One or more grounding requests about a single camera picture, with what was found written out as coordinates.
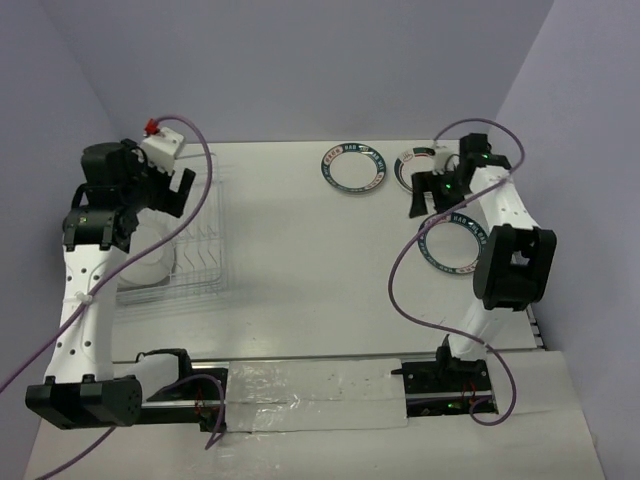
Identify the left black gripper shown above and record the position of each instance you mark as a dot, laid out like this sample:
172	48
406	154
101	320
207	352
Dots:
175	203

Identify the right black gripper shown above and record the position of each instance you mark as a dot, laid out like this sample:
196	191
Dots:
425	182

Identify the green red ring plate back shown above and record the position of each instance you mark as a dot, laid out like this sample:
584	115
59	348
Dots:
414	160

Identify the green red ring plate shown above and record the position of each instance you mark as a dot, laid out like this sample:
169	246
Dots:
154	267
414	160

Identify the green red ring plate front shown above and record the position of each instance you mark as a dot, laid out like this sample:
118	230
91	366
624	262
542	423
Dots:
154	267

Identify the green rim lettered plate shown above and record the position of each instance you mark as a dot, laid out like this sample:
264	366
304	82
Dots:
353	168

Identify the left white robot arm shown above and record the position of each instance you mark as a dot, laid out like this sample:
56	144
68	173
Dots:
79	389

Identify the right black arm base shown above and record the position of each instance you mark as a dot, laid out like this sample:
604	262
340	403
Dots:
446	387

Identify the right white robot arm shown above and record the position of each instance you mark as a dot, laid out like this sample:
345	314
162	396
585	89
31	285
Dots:
514	262

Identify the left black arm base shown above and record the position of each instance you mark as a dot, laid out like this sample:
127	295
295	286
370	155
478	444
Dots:
195	402

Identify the silver tape sheet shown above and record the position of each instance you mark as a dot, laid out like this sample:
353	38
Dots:
328	395

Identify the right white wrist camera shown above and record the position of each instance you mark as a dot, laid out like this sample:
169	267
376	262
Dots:
442	157

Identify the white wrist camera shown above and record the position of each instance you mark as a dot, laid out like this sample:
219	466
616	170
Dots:
442	157
163	148

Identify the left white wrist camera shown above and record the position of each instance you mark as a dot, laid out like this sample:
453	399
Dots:
163	148

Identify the white wire dish rack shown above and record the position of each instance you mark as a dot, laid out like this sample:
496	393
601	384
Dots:
198	267

